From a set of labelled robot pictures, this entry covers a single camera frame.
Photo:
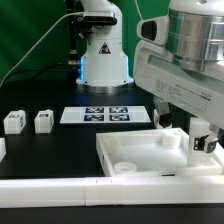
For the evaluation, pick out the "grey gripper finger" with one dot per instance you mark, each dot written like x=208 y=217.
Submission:
x=212 y=139

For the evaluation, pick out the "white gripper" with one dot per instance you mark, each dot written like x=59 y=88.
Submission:
x=201 y=94

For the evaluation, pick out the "white square tabletop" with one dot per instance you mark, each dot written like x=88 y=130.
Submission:
x=157 y=152

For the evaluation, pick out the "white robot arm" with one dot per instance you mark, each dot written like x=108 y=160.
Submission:
x=179 y=59

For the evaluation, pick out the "white marker plate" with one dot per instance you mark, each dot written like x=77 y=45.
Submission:
x=105 y=115

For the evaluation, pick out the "white front obstacle bar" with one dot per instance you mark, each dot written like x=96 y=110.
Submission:
x=111 y=191

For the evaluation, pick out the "white obstacle bar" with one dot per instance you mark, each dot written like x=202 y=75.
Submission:
x=111 y=191
x=2 y=149

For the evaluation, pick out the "white left obstacle bar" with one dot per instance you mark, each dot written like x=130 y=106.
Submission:
x=2 y=149

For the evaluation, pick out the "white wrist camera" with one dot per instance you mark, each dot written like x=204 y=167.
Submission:
x=154 y=30

